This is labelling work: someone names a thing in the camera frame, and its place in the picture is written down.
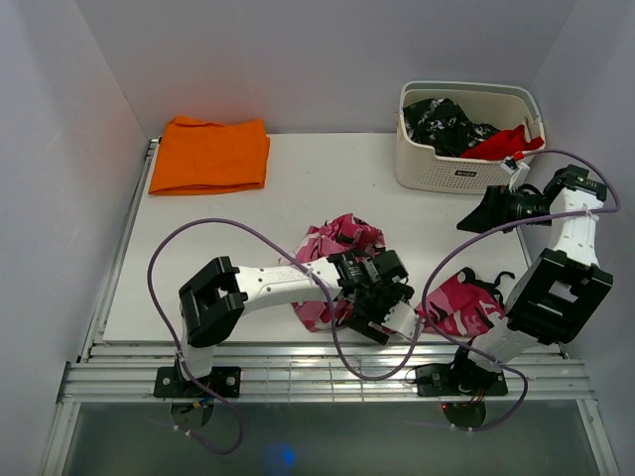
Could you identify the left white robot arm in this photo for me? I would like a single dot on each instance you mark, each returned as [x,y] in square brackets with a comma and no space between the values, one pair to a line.
[216,297]

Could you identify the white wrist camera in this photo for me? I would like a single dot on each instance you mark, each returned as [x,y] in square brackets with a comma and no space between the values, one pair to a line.
[517,169]
[401,319]

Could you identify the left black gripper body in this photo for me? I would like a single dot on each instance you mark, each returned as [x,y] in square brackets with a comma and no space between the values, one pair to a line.
[373,306]

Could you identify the folded orange trousers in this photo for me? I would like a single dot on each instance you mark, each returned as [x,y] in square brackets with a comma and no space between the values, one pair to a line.
[202,158]

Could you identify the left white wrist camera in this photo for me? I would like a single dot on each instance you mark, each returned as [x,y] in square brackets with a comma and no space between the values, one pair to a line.
[401,319]

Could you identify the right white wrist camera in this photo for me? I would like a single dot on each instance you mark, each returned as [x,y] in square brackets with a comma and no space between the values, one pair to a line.
[517,169]

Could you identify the red trousers in basket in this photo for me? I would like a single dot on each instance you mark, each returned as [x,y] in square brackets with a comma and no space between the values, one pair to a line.
[503,144]

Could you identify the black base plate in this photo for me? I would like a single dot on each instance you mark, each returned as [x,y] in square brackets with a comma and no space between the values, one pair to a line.
[437,380]
[223,380]

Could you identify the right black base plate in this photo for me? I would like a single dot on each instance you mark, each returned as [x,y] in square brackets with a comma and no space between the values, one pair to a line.
[437,380]

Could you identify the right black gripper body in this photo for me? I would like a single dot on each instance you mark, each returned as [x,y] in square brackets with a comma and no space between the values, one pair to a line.
[529,207]

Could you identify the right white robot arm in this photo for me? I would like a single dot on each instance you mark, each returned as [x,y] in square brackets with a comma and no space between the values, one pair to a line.
[560,291]

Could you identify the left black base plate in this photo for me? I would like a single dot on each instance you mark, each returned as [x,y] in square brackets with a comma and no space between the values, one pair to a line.
[223,380]

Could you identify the pink camouflage trousers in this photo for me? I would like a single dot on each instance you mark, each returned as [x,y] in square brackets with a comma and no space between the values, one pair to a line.
[463,305]

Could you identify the cream plastic laundry basket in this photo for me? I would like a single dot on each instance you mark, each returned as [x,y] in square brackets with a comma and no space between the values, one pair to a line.
[419,166]

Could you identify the black white patterned trousers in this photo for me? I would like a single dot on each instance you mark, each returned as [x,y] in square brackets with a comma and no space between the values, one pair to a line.
[443,125]

